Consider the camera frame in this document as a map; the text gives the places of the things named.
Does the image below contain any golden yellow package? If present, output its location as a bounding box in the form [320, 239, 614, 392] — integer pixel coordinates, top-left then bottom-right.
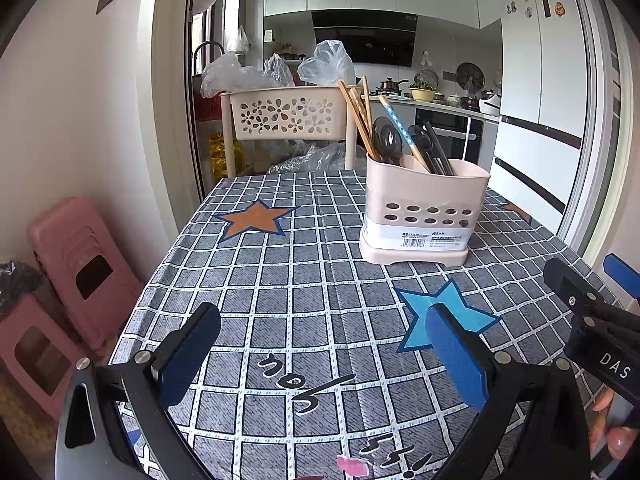
[207, 131, 243, 183]

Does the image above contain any person's right hand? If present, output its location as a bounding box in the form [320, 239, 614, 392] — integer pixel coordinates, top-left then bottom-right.
[589, 387, 640, 478]

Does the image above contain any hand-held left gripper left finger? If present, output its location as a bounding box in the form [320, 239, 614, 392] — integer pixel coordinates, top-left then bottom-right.
[54, 302, 223, 480]

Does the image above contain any blue patterned chopstick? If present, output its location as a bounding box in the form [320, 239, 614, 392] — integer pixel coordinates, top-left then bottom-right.
[377, 94, 432, 172]

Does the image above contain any pink paper scrap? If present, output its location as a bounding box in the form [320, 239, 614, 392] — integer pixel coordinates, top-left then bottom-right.
[335, 455, 373, 478]

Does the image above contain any small crumpled clear bag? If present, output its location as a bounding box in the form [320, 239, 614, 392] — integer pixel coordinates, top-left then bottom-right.
[262, 52, 296, 88]

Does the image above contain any black range hood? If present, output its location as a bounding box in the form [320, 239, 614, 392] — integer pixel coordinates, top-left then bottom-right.
[311, 10, 418, 68]

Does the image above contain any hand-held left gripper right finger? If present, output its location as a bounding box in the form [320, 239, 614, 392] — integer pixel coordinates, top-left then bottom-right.
[425, 302, 601, 480]

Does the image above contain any tall pink plastic stool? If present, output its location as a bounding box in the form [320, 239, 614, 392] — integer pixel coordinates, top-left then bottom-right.
[27, 197, 146, 351]

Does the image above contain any white refrigerator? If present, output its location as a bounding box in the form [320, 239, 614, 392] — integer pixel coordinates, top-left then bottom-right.
[487, 0, 593, 238]

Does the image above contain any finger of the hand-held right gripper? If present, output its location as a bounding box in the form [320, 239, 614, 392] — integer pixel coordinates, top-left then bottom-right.
[542, 257, 640, 333]
[602, 254, 640, 306]

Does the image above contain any grey chequered tablecloth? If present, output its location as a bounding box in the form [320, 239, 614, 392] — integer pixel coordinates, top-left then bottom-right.
[107, 169, 640, 480]

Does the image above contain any white hanging plastic bag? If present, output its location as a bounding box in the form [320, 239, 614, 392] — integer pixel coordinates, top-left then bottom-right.
[226, 25, 251, 54]

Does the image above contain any black-handled utensil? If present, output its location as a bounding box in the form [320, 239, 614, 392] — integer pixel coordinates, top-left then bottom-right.
[425, 122, 455, 177]
[422, 121, 448, 176]

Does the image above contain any black spoon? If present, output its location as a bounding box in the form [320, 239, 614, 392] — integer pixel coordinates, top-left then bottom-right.
[406, 124, 443, 175]

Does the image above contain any black plastic bag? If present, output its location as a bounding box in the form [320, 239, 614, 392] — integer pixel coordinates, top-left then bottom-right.
[0, 258, 46, 318]

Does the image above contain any beige plastic utensil holder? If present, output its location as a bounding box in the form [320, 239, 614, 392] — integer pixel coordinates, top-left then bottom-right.
[359, 152, 491, 267]

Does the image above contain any curved metal faucet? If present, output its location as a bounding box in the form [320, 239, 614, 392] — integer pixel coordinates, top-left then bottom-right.
[192, 41, 226, 76]

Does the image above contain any round dark hanging pan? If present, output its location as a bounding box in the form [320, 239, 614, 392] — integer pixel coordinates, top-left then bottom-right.
[456, 61, 486, 91]

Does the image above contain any beige perforated basket rack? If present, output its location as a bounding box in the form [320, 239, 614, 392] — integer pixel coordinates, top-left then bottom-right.
[220, 86, 358, 178]

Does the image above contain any low pink plastic stool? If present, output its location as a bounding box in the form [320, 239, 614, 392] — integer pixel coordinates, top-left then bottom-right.
[0, 292, 86, 421]

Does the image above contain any black built-in oven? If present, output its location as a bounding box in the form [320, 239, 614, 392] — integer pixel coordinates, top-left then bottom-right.
[414, 106, 485, 166]

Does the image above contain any white rice cooker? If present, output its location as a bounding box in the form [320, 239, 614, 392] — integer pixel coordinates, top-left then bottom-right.
[478, 89, 502, 115]

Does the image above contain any clear bag under basket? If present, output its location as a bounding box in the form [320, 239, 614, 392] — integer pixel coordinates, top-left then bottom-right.
[267, 141, 368, 175]

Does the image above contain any large crumpled clear bag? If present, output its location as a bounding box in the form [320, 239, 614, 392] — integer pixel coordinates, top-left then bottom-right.
[200, 51, 273, 98]

